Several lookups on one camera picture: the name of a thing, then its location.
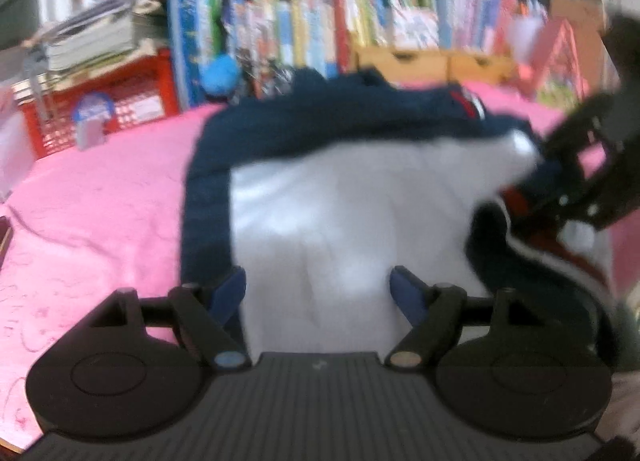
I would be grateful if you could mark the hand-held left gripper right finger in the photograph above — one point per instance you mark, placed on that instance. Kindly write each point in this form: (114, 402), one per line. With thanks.
(405, 291)

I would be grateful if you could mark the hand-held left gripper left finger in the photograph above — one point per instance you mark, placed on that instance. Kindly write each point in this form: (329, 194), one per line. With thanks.
(227, 291)

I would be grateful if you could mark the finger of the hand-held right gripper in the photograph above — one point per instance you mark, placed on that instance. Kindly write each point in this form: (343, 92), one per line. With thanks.
(550, 201)
(585, 126)

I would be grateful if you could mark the navy and white jacket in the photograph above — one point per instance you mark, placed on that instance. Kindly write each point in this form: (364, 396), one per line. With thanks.
(350, 201)

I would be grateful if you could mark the pink triangular board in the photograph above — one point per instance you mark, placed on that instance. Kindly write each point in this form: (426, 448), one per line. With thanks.
(560, 71)

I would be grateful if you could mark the brown cardboard box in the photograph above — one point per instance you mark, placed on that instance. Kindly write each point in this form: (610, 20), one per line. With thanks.
(577, 16)

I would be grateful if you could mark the pink blanket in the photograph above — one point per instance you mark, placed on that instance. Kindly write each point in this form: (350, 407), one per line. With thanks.
(100, 201)

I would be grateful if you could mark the wooden drawer box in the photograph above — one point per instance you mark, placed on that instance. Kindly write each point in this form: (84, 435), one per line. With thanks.
(430, 63)

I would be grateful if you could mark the row of thin pastel books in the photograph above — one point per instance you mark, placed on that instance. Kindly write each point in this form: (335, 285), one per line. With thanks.
(450, 11)

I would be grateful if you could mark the white patterned box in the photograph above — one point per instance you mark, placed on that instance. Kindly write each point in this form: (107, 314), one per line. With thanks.
(416, 30)

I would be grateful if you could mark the large red plastic crate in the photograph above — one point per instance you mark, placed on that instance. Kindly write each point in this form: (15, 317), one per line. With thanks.
(135, 101)

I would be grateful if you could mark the small blue plush ball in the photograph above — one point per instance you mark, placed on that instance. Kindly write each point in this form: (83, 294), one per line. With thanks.
(221, 75)

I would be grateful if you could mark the blue and white label tag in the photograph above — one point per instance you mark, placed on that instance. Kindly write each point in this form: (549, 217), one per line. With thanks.
(92, 121)

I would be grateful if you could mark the miniature black bicycle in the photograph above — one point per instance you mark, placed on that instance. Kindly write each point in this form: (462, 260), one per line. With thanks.
(270, 76)

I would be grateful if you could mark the dark flat object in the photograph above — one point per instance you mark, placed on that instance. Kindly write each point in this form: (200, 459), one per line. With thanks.
(4, 241)

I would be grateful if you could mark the translucent plastic box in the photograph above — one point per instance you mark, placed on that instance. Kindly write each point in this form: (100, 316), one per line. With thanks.
(15, 146)

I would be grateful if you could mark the row of tall blue books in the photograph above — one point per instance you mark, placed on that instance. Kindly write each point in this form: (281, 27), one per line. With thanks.
(192, 36)

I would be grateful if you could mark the row of colourful picture books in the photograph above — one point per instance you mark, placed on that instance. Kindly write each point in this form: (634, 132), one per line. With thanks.
(290, 31)

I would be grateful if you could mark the stack of worn books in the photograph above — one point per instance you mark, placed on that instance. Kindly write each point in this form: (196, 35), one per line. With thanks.
(90, 41)

